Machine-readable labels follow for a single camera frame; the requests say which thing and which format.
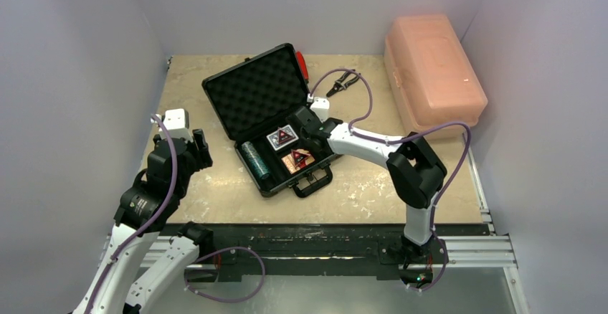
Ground red triangle dealer button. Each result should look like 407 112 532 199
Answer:
291 149 310 167

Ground red Texas Hold'em card box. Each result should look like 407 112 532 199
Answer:
281 148 315 174

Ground blue playing card deck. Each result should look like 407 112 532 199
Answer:
266 124 299 151

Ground blue green poker chip stack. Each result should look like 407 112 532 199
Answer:
241 141 259 163

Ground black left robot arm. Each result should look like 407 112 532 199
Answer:
75 129 214 313

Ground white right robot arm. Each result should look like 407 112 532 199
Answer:
286 108 447 262

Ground black poker carrying case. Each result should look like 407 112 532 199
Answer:
201 43 337 198

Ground pink plastic storage box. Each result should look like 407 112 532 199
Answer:
384 14 488 133

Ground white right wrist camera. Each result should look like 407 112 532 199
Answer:
307 94 330 123

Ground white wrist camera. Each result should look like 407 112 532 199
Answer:
150 108 194 142
307 94 330 123

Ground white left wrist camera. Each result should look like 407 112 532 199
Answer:
150 108 194 142

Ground black wire stripper pliers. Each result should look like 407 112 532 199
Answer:
326 69 359 97

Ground red handled tool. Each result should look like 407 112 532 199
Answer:
295 51 309 83

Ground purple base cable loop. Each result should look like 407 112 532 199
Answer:
184 247 265 304

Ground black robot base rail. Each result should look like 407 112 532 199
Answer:
104 222 518 285

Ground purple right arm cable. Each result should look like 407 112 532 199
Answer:
308 68 472 294

